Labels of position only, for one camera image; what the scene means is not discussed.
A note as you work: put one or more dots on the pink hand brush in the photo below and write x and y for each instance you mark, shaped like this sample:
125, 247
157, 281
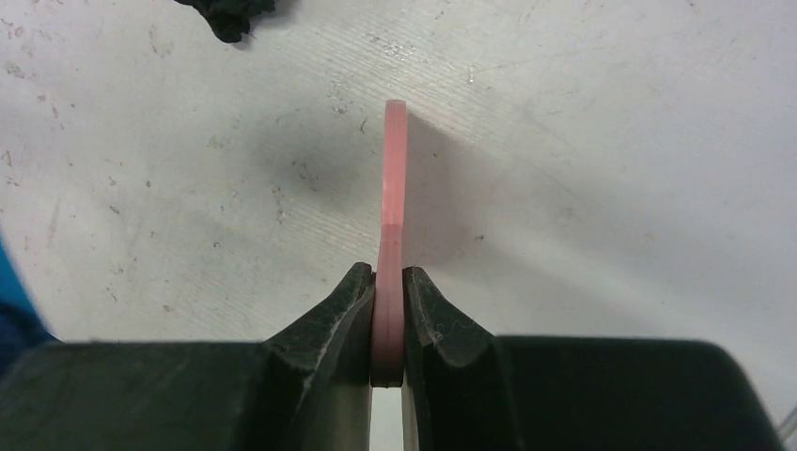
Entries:
388, 323

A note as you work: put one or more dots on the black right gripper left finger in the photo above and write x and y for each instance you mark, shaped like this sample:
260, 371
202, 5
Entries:
305, 388

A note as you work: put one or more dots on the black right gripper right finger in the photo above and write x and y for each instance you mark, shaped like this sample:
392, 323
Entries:
468, 389

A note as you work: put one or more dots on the blue plastic dustpan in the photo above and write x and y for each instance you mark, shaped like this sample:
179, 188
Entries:
21, 327

